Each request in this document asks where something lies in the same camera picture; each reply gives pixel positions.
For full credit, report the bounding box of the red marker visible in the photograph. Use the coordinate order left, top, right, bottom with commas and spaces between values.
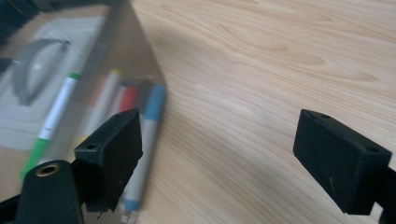
116, 85, 140, 114

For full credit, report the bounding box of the yellow marker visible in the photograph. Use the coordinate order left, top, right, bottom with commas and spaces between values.
73, 68, 121, 147

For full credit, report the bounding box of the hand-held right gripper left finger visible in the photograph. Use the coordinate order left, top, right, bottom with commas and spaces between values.
74, 107, 144, 213

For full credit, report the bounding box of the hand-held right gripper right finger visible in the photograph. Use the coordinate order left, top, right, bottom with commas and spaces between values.
292, 108, 392, 216

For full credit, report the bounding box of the light blue marker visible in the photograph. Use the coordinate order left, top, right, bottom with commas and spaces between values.
120, 83, 166, 217

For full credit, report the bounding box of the light green marker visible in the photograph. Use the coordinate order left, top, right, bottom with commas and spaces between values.
20, 72, 82, 182

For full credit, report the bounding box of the transparent storage box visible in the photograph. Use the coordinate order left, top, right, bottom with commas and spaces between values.
0, 0, 167, 224

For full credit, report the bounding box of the white box lid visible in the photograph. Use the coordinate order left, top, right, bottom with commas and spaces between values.
0, 17, 106, 150

